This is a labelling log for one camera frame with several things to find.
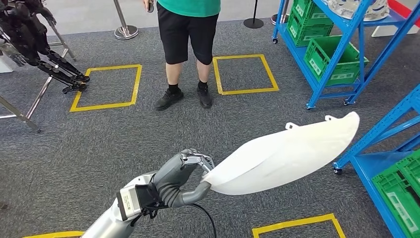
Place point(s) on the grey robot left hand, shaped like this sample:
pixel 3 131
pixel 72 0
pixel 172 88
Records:
pixel 174 177

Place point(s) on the person's hand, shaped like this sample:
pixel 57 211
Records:
pixel 145 4

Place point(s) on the white curved plastic part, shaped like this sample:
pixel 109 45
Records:
pixel 285 161

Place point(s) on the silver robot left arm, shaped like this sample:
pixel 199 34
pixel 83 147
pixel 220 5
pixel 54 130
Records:
pixel 105 226

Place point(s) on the blue metal shelf rack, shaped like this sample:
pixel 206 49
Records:
pixel 361 56
pixel 377 130

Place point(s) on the black handheld device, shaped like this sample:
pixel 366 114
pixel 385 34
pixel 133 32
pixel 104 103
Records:
pixel 150 6

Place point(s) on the chrome stanchion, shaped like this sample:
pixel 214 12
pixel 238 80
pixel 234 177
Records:
pixel 277 20
pixel 126 32

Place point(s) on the person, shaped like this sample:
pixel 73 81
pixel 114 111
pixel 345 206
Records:
pixel 187 33

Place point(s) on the yellow floor tape square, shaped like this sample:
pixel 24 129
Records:
pixel 59 234
pixel 101 106

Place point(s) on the black stanchion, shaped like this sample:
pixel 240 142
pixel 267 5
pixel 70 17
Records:
pixel 253 23

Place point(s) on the black humanoid robot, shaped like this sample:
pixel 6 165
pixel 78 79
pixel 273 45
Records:
pixel 26 39

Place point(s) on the steel robot stand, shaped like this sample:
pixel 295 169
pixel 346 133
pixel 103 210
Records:
pixel 38 98

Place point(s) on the green plastic crate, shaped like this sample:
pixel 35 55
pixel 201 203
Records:
pixel 311 23
pixel 334 62
pixel 393 184

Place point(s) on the grey wheel cover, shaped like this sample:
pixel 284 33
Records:
pixel 377 10

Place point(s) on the white table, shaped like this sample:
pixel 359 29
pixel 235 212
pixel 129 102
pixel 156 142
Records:
pixel 393 31

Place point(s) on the red barrier belt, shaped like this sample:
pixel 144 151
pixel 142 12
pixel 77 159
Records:
pixel 405 6

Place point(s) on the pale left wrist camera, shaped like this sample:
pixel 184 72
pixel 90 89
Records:
pixel 128 203

